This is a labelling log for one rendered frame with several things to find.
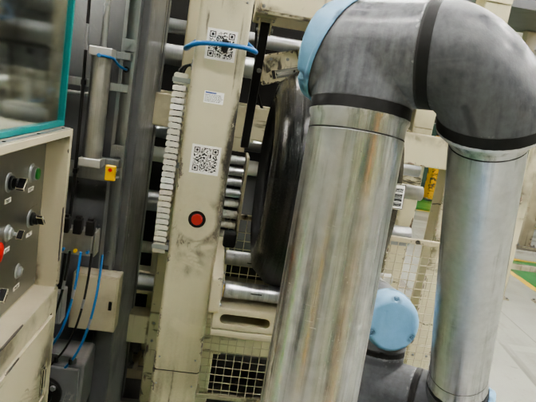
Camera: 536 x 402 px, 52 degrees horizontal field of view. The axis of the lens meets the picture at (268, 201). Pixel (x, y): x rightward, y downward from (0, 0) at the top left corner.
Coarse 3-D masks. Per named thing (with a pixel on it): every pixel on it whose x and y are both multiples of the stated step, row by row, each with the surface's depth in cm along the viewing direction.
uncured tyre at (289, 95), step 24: (288, 96) 133; (288, 120) 128; (264, 144) 170; (288, 144) 126; (264, 168) 172; (288, 168) 124; (264, 192) 176; (288, 192) 124; (264, 216) 132; (288, 216) 125; (264, 240) 132; (288, 240) 127; (264, 264) 137
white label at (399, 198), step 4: (396, 184) 126; (400, 184) 127; (404, 184) 127; (396, 188) 126; (400, 188) 127; (404, 188) 127; (396, 192) 126; (400, 192) 127; (404, 192) 127; (396, 196) 126; (400, 196) 127; (396, 200) 127; (400, 200) 127; (396, 204) 127; (400, 204) 127; (392, 208) 126; (396, 208) 127; (400, 208) 127
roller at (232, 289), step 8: (224, 280) 143; (224, 288) 143; (232, 288) 141; (240, 288) 141; (248, 288) 142; (256, 288) 142; (264, 288) 142; (272, 288) 143; (224, 296) 142; (232, 296) 141; (240, 296) 141; (248, 296) 141; (256, 296) 142; (264, 296) 142; (272, 296) 142
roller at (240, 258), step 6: (228, 252) 169; (234, 252) 169; (240, 252) 170; (246, 252) 171; (228, 258) 168; (234, 258) 168; (240, 258) 169; (246, 258) 169; (228, 264) 170; (234, 264) 169; (240, 264) 169; (246, 264) 169
